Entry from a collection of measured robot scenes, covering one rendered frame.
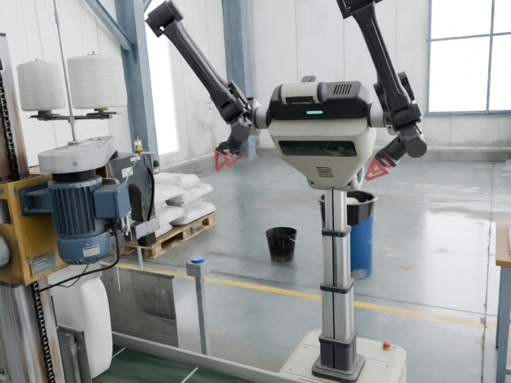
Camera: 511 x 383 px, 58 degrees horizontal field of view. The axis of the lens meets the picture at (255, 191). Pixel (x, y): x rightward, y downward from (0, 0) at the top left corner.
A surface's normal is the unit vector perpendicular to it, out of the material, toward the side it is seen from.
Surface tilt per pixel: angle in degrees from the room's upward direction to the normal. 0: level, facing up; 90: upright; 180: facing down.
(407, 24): 90
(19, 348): 90
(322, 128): 40
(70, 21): 90
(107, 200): 90
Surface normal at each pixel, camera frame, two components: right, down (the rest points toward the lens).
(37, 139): 0.89, 0.05
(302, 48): -0.46, 0.22
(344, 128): -0.33, -0.60
